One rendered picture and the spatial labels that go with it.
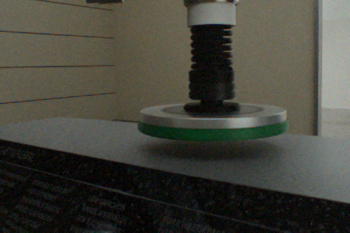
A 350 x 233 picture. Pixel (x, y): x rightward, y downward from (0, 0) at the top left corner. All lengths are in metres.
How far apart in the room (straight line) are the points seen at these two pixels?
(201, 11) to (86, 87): 6.42
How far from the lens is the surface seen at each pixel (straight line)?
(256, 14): 5.87
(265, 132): 0.51
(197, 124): 0.49
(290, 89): 5.66
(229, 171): 0.47
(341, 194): 0.41
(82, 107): 6.89
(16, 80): 6.13
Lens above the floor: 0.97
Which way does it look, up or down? 5 degrees down
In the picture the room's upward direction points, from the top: 1 degrees counter-clockwise
